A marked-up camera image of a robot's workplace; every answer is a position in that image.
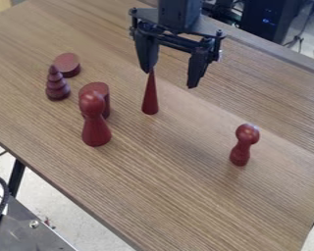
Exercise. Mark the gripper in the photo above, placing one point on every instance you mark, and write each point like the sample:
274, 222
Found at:
177, 34

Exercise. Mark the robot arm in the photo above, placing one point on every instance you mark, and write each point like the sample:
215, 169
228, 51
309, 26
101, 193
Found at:
179, 13

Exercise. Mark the red wooden cone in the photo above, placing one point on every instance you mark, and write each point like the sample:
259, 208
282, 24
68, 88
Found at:
150, 94

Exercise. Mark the tall red wooden cylinder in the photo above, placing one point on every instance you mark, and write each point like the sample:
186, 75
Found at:
99, 96

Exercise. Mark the large red wooden pawn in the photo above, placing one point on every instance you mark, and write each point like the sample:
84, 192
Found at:
94, 121

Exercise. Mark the flat red wooden disc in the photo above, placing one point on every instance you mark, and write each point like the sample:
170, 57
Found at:
68, 64

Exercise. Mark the black computer tower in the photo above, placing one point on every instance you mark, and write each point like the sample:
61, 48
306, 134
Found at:
269, 18

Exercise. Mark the small red wooden pawn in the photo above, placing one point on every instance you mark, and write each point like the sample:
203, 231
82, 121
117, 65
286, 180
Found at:
244, 143

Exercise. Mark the dark red ringed cone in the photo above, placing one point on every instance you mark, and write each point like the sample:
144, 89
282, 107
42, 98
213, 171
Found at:
57, 85

